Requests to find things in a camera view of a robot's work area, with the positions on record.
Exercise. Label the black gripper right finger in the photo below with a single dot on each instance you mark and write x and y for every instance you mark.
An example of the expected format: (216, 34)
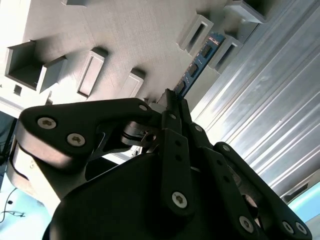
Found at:
(217, 165)

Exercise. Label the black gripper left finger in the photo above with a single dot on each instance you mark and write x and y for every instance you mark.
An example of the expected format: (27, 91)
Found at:
(62, 120)

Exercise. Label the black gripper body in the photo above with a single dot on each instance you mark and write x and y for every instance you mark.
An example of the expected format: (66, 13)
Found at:
(112, 212)

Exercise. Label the blue RAM stick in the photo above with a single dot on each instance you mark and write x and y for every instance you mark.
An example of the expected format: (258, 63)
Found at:
(197, 67)

